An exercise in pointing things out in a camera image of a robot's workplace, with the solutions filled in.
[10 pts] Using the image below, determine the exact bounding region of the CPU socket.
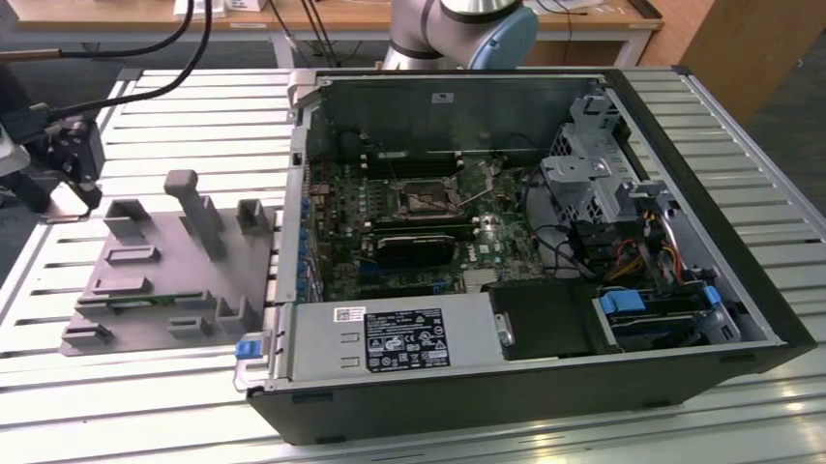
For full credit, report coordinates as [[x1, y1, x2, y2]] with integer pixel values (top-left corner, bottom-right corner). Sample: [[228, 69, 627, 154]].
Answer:
[[397, 179, 461, 217]]

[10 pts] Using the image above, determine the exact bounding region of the coloured wire bundle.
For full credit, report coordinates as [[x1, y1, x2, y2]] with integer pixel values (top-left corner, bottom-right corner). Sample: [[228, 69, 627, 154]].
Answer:
[[606, 212, 687, 282]]

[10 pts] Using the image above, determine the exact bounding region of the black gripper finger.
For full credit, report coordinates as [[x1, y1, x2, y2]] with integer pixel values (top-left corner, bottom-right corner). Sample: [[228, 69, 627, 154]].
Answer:
[[0, 168, 54, 215], [51, 120, 104, 210]]

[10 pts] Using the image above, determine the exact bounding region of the silver power supply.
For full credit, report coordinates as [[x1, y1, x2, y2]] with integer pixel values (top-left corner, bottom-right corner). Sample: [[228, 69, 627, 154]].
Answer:
[[283, 294, 506, 381]]

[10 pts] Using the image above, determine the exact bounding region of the black RAM slot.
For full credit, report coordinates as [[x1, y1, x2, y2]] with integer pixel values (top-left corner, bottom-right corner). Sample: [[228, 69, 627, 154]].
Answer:
[[360, 152, 463, 168], [364, 164, 465, 179]]

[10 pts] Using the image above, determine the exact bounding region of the metal socket cover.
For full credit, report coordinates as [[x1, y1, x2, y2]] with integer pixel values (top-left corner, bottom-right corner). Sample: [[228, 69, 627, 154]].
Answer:
[[475, 161, 505, 195]]

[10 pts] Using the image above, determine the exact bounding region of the grey case bracket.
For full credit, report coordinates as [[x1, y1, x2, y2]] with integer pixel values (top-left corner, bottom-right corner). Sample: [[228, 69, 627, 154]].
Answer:
[[287, 72, 326, 108]]

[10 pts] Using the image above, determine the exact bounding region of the grey parts rack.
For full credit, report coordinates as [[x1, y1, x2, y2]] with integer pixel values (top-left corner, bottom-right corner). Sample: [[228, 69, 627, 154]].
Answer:
[[58, 168, 287, 359]]

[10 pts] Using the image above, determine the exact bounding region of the hard disk in blue carrier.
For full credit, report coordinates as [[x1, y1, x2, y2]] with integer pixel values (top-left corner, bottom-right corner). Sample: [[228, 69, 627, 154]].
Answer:
[[597, 284, 713, 350]]

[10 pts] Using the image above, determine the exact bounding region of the wooden desk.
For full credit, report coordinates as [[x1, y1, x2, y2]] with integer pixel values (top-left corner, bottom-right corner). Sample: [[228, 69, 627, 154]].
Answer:
[[19, 0, 666, 69]]

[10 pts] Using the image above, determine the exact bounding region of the black RAM stick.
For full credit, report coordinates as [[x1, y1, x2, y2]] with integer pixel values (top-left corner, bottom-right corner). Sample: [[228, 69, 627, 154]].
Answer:
[[371, 217, 474, 229]]

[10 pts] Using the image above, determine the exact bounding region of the black plastic shroud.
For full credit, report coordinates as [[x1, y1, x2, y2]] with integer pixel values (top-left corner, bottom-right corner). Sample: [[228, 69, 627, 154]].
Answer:
[[487, 279, 622, 362]]

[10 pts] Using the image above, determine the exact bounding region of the silver drive cage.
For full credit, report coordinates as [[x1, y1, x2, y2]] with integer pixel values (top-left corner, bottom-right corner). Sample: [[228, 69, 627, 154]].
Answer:
[[538, 94, 649, 229]]

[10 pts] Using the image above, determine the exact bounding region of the thick black cable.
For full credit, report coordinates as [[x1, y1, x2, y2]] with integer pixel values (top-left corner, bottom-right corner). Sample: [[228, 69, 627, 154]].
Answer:
[[44, 0, 216, 122]]

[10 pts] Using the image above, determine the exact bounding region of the black open PC case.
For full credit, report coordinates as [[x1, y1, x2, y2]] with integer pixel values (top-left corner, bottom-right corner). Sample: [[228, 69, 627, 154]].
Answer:
[[244, 67, 818, 447]]

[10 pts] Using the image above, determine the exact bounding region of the green motherboard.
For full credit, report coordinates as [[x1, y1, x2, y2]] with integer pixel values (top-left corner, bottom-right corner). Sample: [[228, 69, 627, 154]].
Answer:
[[302, 154, 551, 301]]

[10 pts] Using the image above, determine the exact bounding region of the small silver heat sink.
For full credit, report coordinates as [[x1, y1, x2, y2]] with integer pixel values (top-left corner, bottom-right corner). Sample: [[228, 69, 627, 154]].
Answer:
[[463, 270, 499, 292]]

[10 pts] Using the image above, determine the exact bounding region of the wooden cabinet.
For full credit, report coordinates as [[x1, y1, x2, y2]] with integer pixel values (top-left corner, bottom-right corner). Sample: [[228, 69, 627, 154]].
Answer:
[[638, 0, 826, 125]]

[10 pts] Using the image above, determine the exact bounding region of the black wire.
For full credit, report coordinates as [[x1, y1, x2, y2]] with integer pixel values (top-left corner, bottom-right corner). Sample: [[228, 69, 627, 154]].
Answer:
[[531, 224, 597, 277]]

